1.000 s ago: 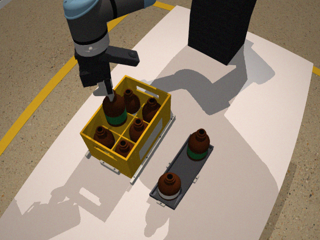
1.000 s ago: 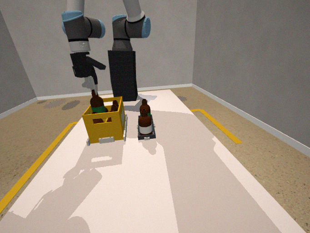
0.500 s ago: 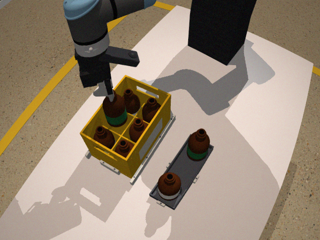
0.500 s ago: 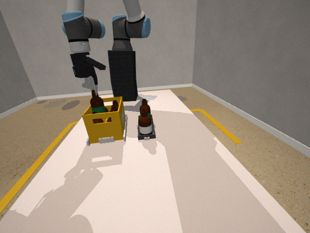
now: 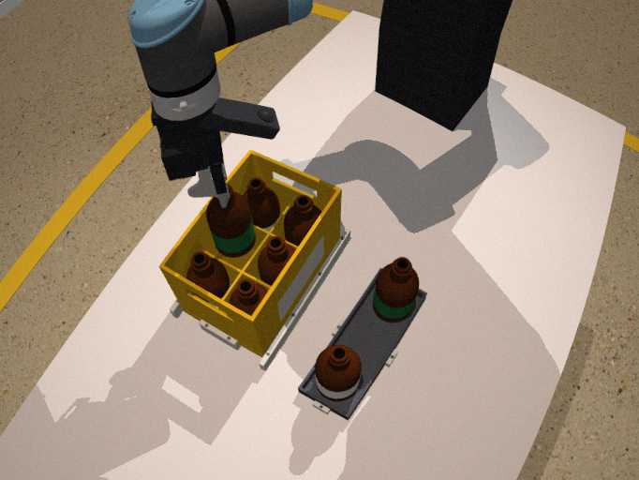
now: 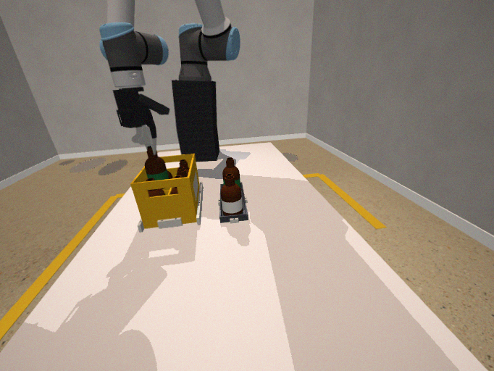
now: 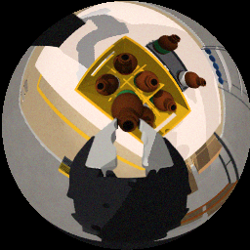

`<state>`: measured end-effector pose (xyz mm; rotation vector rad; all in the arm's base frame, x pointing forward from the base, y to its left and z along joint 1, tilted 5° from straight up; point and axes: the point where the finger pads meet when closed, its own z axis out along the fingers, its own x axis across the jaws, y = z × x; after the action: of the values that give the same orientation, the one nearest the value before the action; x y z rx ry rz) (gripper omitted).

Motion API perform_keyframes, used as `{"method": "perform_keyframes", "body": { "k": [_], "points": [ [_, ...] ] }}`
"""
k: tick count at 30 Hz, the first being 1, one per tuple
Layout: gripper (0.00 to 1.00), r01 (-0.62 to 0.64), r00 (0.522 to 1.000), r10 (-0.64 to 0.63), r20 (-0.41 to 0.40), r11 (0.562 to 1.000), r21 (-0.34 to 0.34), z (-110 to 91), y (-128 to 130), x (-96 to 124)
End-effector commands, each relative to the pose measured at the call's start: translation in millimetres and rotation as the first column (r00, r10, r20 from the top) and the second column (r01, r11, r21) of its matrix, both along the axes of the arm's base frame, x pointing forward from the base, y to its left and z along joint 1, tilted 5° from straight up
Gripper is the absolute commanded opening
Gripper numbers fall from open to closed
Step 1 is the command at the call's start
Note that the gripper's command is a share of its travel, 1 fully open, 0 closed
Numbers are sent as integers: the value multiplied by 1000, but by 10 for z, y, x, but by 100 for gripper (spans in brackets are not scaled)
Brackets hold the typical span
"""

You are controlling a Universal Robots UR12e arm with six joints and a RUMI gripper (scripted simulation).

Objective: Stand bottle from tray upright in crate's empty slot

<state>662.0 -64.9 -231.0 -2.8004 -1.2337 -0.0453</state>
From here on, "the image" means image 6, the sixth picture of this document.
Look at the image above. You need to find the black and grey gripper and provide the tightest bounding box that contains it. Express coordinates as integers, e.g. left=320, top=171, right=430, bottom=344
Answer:
left=113, top=87, right=156, bottom=155

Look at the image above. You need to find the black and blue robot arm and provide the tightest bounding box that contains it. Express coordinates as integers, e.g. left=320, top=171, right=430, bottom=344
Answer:
left=99, top=0, right=240, bottom=114

